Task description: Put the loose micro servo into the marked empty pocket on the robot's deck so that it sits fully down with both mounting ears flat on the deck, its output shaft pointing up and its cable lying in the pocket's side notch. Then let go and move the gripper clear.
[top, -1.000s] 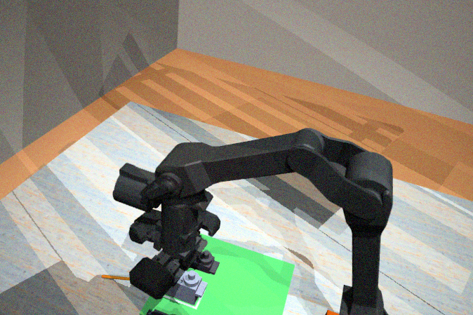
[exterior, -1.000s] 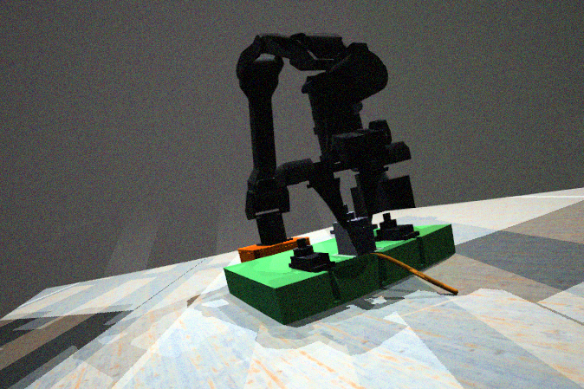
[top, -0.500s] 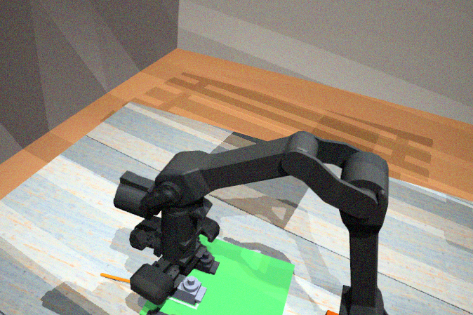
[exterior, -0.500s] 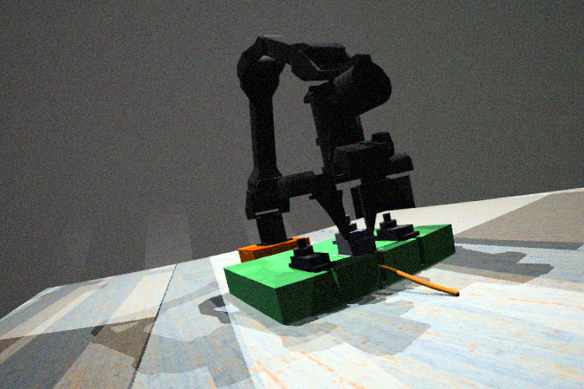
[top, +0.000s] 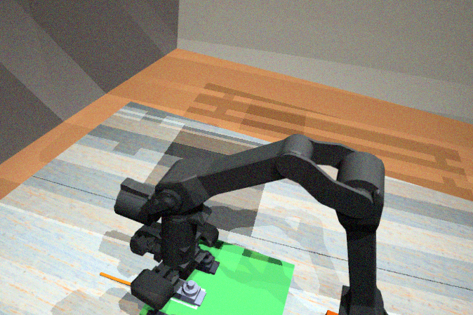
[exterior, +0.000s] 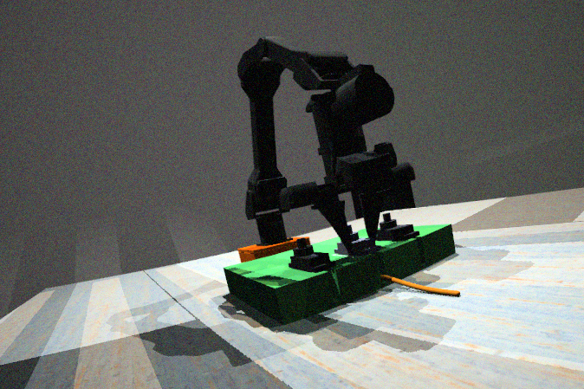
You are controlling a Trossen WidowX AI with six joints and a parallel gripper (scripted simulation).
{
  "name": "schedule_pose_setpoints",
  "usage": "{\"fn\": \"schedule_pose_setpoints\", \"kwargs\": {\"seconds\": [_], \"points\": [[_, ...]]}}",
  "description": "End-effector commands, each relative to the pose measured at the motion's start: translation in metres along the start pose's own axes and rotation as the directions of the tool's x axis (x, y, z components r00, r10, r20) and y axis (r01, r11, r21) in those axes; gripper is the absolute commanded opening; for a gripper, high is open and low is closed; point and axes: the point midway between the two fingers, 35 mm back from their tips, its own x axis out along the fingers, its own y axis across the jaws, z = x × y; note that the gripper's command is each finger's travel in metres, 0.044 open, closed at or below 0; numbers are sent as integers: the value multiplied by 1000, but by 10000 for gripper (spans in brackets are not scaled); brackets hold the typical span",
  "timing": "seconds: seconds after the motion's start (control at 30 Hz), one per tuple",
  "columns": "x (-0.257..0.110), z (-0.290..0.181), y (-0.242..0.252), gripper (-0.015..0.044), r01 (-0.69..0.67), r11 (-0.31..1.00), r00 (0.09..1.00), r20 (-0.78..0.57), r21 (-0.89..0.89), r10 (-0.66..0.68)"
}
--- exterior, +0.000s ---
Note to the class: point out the green rectangular block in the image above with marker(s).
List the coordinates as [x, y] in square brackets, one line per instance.
[310, 279]

